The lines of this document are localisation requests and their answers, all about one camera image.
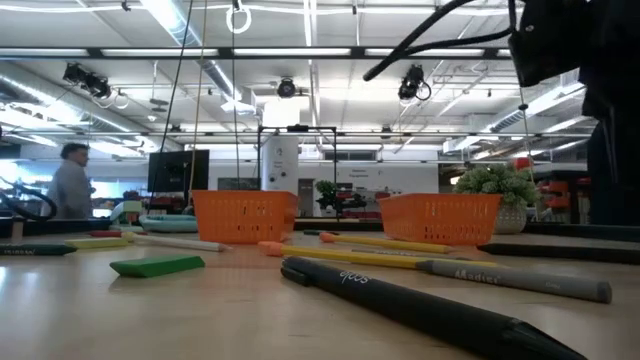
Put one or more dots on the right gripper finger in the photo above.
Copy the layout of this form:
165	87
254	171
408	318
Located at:
620	175

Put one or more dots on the plain black pen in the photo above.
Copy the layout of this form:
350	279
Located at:
550	252

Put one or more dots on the orange plastic bin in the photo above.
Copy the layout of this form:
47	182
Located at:
245	217
440	220

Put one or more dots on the yellow pencil orange eraser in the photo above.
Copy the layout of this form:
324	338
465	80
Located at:
390	243
350	256

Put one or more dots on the black pen white print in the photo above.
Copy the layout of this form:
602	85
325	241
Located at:
400	305

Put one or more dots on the dark crayon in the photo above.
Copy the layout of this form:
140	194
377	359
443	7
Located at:
320	232

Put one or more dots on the white pencil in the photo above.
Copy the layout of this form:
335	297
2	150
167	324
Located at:
175	243

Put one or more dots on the green eraser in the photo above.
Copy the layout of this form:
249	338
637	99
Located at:
155	266

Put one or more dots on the red crayon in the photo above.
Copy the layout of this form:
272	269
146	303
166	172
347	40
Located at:
107	233

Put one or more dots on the green crayon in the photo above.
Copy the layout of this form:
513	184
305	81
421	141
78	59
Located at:
35	249

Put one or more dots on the rack with red bins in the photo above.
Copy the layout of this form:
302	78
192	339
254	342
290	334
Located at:
556	187

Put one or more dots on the green potted plant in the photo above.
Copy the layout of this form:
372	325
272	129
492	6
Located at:
495	182

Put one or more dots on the small background plant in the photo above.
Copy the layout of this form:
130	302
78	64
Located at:
327	190

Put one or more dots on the white cylindrical tank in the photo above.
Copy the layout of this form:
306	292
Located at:
280	165

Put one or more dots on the black monitor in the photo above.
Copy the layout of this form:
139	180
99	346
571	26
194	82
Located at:
177	172

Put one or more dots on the blue calculator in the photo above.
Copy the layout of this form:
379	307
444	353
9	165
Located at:
170	224

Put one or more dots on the black spotlight cluster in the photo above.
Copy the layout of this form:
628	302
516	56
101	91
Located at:
85	80

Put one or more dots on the person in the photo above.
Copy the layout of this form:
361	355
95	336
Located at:
70	187

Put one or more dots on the round black ceiling camera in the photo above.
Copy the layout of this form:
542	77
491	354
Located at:
286	87

